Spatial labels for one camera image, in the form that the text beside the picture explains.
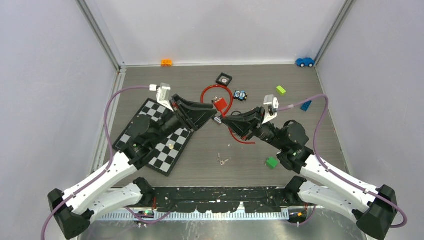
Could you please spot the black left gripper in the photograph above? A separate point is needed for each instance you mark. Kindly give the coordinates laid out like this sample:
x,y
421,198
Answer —
x,y
194,114

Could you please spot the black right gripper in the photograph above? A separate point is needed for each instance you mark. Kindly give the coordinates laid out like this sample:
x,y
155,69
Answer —
x,y
245,124

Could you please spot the small red cable padlock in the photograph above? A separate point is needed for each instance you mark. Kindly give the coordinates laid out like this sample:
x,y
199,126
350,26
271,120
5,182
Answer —
x,y
220,104

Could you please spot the silver keys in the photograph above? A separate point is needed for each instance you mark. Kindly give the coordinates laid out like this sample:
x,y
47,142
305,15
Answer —
x,y
222,161

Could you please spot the red cable lock chrome cylinder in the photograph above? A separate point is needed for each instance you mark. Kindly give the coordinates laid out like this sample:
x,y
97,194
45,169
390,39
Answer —
x,y
210,92

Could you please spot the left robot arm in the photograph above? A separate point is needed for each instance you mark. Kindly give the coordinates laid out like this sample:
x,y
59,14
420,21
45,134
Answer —
x,y
77,207

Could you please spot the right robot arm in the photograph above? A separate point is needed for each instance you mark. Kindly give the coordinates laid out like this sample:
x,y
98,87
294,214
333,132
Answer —
x,y
371,208

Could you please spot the blue owl toy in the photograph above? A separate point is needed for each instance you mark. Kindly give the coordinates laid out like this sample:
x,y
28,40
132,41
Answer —
x,y
240,95

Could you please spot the black square framed box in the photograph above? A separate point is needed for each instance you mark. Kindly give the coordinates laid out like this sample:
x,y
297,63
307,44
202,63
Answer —
x,y
224,79

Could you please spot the dark green cube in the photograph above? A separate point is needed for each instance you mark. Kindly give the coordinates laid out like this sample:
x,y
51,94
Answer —
x,y
272,163

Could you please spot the lime green block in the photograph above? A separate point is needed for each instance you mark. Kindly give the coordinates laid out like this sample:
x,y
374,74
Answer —
x,y
281,91

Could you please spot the black white checkerboard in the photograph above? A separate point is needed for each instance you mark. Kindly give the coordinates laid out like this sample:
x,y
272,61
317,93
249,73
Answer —
x,y
165,159

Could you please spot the orange toy car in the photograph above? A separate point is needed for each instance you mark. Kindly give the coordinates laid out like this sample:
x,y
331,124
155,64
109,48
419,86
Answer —
x,y
166,63

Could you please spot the blue lego brick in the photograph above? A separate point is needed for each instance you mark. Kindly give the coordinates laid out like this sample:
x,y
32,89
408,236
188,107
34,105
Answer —
x,y
305,106

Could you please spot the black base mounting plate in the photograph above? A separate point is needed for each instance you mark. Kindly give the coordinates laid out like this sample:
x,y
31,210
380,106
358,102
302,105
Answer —
x,y
263,199

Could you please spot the blue toy car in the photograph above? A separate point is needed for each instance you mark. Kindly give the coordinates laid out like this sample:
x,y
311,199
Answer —
x,y
305,62

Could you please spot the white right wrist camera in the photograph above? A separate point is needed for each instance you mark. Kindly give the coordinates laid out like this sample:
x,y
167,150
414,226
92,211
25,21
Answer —
x,y
271,105

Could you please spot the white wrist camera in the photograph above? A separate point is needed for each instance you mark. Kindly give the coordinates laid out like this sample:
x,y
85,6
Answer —
x,y
163,96
271,105

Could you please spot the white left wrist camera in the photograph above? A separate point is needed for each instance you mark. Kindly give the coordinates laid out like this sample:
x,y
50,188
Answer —
x,y
163,96

